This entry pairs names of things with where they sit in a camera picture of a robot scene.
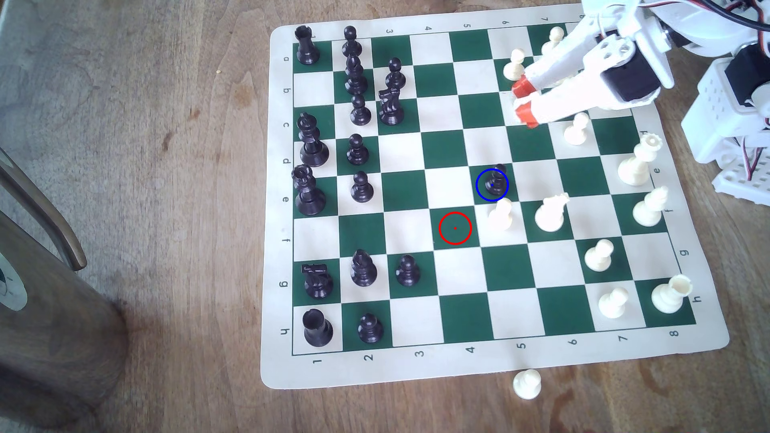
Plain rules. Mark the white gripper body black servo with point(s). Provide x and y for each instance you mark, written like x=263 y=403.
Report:
x=601 y=74

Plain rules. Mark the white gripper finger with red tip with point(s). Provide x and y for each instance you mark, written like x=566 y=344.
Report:
x=571 y=99
x=565 y=63

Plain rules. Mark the black pawn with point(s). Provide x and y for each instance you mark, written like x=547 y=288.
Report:
x=357 y=152
x=394 y=74
x=370 y=329
x=360 y=112
x=408 y=272
x=351 y=42
x=496 y=185
x=361 y=189

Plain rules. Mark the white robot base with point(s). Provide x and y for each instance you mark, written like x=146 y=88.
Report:
x=713 y=120

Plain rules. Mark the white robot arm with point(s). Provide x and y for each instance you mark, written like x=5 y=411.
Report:
x=704 y=33

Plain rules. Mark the green white chess mat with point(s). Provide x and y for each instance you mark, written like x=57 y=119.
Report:
x=457 y=355

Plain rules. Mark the white pawn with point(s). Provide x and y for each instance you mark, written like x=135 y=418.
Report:
x=513 y=65
x=527 y=385
x=576 y=132
x=612 y=305
x=499 y=217
x=553 y=37
x=598 y=257

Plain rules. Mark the white queen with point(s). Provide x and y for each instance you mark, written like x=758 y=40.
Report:
x=636 y=167

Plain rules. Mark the white knight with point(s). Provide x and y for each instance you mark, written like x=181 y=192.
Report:
x=551 y=215

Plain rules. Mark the white bishop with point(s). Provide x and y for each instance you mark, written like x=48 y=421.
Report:
x=648 y=210

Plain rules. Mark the black knight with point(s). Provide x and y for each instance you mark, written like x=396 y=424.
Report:
x=317 y=282
x=391 y=108

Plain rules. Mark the black bishop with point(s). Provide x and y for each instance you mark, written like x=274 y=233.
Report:
x=355 y=77
x=363 y=270

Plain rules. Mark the white rook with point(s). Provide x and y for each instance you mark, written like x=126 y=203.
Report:
x=669 y=296

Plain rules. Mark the black rook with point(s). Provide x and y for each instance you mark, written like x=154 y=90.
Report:
x=307 y=47
x=317 y=329

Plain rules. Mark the black king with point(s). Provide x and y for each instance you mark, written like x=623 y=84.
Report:
x=313 y=147

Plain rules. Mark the black queen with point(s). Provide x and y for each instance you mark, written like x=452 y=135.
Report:
x=308 y=195

